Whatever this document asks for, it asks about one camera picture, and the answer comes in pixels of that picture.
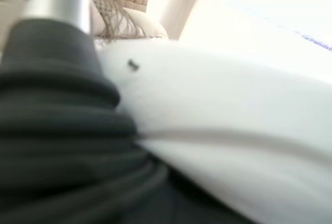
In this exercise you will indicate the patterned fringed decorative pillow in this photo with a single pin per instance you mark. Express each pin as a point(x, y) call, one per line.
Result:
point(109, 8)

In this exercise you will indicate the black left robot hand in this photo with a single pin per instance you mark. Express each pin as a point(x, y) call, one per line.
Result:
point(57, 136)

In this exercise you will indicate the large beige pillow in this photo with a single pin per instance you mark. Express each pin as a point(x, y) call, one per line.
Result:
point(96, 24)

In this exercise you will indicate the small beige pillow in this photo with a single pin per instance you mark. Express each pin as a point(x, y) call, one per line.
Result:
point(150, 24)

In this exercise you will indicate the white duvet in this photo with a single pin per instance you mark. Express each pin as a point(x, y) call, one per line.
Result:
point(220, 104)

